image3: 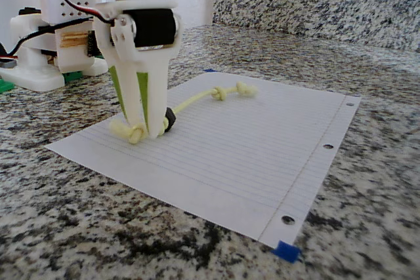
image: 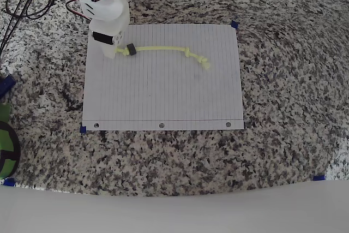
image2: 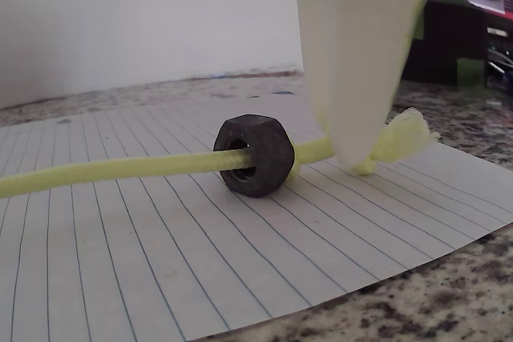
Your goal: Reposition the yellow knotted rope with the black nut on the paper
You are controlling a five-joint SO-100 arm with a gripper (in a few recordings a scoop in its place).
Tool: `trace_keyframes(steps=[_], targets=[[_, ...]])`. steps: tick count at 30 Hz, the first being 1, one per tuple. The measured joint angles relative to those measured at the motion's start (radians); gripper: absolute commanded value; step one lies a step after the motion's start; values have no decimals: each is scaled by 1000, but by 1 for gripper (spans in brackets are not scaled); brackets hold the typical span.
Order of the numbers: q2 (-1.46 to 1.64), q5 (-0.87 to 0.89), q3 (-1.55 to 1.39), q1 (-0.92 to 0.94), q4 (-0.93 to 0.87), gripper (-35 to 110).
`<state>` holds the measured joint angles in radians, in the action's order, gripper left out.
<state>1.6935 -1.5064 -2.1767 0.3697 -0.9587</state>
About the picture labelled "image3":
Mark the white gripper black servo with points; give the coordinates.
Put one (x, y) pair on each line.
(151, 29)

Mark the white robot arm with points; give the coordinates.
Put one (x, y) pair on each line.
(55, 8)

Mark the granite backsplash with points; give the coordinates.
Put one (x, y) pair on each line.
(311, 11)

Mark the lined white paper sheet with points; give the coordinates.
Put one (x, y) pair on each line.
(229, 162)

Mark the blue tape piece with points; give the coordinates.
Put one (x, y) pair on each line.
(209, 71)
(286, 251)

